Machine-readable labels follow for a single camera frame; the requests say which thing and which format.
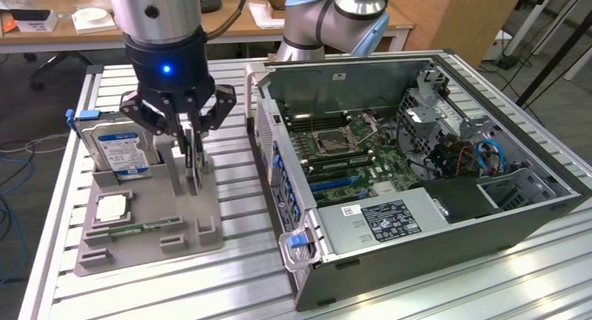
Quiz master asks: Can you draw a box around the blue wire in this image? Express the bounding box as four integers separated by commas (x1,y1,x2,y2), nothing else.
473,138,509,178

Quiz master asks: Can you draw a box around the wooden desk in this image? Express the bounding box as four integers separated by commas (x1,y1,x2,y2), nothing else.
0,0,416,63

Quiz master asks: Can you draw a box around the black floor power adapter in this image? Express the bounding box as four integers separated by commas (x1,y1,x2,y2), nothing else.
494,54,523,71

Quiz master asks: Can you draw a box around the grey parts rack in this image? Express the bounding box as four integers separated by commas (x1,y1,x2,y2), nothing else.
72,132,227,278

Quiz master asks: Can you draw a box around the white box with black lid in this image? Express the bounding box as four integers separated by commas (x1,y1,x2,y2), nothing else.
9,8,60,33

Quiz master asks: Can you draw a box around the grey power supply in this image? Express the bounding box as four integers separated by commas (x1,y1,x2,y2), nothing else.
315,187,452,257

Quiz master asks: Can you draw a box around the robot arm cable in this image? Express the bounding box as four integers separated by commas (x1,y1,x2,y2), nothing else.
203,0,254,40

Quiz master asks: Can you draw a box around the low metal disk bay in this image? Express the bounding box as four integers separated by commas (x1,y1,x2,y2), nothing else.
476,160,564,212

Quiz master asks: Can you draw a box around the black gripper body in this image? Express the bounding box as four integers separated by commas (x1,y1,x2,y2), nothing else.
123,26,218,96

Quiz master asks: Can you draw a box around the black and red wire bundle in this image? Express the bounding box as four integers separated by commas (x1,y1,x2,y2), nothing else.
425,134,480,179

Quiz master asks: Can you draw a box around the metal socket cover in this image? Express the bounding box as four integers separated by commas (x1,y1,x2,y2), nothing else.
343,111,381,143

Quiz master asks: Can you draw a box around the black chair base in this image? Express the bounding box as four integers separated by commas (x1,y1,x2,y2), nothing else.
23,51,96,91

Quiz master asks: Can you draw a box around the white table frame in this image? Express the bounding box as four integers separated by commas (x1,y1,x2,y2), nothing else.
501,0,592,82

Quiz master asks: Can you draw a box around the green motherboard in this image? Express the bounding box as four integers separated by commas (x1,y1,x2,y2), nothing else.
279,103,434,207

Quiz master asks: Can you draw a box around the silver CPU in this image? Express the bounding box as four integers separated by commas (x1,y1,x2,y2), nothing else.
94,195,131,224

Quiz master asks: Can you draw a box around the blue floor cable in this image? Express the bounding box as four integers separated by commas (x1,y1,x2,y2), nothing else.
0,153,37,286

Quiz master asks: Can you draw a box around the CPU socket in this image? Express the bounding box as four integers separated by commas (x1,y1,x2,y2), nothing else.
311,129,353,159

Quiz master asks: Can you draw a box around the white round holder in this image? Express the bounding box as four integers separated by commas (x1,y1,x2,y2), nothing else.
71,7,118,35

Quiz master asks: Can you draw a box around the black slanted pole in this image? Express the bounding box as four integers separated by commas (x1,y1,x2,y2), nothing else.
513,11,592,108

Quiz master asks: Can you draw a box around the white paper stack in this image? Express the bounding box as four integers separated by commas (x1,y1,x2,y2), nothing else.
249,1,287,30

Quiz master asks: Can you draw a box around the silver chipset heat sink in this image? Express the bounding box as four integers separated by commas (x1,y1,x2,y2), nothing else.
372,181,398,197

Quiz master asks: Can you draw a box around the hard disk with blue caddy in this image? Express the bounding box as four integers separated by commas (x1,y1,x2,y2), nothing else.
61,103,162,181

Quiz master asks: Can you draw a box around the black expansion slot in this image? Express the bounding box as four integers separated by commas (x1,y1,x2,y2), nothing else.
306,166,359,182

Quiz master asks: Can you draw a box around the tall metal disk bay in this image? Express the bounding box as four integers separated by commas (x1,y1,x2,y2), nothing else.
396,87,466,154

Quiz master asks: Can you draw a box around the orange packet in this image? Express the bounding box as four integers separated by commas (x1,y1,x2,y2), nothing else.
0,13,17,37

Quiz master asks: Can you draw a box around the black RAM slot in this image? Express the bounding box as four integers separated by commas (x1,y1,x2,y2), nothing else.
302,154,373,168
301,152,372,166
289,112,347,125
289,118,347,130
289,121,347,133
289,115,347,127
306,161,377,175

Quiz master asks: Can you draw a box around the open dark PC case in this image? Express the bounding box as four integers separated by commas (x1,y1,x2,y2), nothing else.
243,48,592,312

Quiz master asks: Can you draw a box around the white floor cable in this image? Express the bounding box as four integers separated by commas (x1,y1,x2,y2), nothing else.
0,132,71,155

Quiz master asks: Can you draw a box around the green graphics card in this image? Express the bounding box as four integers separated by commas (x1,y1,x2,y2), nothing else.
182,124,208,197

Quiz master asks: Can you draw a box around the black plastic cover box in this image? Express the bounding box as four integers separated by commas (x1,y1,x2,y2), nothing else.
421,176,504,224

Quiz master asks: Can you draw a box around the blue expansion slot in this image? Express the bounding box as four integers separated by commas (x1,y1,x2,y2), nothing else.
309,175,362,193

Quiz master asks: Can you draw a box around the wooden cabinet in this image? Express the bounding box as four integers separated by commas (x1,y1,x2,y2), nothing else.
388,0,528,63

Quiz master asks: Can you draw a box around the blue case latch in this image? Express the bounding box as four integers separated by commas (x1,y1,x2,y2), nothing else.
286,233,310,251

